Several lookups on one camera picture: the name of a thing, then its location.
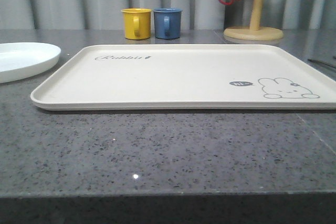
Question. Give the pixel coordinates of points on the silver metal chopstick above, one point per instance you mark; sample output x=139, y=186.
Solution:
x=322, y=63

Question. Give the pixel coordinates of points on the white round plate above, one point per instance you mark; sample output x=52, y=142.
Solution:
x=20, y=60

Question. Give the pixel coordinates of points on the cream rabbit serving tray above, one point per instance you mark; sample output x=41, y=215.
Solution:
x=209, y=76

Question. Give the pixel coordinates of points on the blue mug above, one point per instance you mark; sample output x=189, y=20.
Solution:
x=167, y=23

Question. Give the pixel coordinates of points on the yellow mug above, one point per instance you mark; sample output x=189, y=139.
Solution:
x=137, y=23

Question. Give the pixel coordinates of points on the wooden mug tree stand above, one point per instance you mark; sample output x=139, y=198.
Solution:
x=254, y=31

